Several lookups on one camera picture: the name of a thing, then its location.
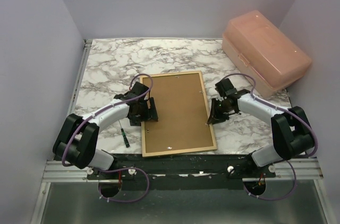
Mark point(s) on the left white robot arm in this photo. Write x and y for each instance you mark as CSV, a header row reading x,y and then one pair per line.
x,y
76,143

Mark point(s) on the small green screwdriver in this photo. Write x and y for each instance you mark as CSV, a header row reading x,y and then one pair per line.
x,y
126,142

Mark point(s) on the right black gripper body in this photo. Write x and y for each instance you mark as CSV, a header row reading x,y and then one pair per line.
x,y
225,111

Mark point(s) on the brown cardboard backing board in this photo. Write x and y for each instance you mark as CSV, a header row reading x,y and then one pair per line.
x,y
175,112

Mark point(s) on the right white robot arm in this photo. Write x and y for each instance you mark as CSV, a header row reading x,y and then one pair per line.
x,y
291,131

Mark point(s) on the pink plastic storage box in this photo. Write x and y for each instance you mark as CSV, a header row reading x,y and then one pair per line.
x,y
259,49

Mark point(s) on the green wooden picture frame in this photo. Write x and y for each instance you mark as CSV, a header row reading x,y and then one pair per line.
x,y
202,107

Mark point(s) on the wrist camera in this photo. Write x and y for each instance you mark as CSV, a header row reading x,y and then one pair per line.
x,y
139,90
225,88

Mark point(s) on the aluminium rail frame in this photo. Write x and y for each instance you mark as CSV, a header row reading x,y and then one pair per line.
x,y
46,184

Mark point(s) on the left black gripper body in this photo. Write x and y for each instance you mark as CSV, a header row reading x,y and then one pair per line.
x,y
141,115

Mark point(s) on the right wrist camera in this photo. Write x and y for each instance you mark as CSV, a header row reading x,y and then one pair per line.
x,y
225,88

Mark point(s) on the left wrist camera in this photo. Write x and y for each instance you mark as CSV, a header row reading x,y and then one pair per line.
x,y
139,90

